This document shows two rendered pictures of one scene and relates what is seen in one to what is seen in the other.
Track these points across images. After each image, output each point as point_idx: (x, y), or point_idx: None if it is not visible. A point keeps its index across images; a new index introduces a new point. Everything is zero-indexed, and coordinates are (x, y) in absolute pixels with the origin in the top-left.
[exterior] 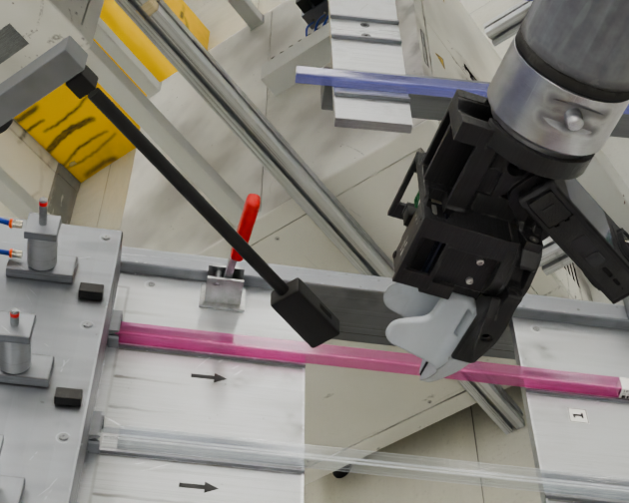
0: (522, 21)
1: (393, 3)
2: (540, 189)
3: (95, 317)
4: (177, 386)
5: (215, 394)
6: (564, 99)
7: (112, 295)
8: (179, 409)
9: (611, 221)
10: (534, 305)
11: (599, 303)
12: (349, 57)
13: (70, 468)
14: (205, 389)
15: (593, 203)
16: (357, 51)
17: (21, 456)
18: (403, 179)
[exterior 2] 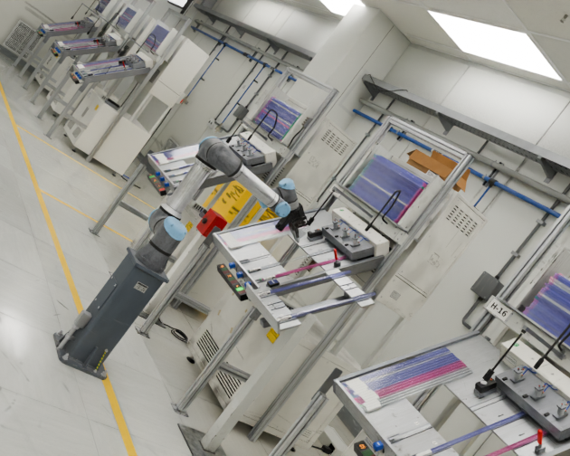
0: (297, 196)
1: (350, 295)
2: None
3: (343, 243)
4: (332, 256)
5: (327, 257)
6: None
7: (346, 250)
8: (329, 254)
9: (281, 223)
10: (292, 280)
11: (282, 284)
12: (346, 280)
13: (329, 232)
14: (328, 257)
15: (284, 220)
16: (346, 281)
17: (335, 232)
18: (307, 220)
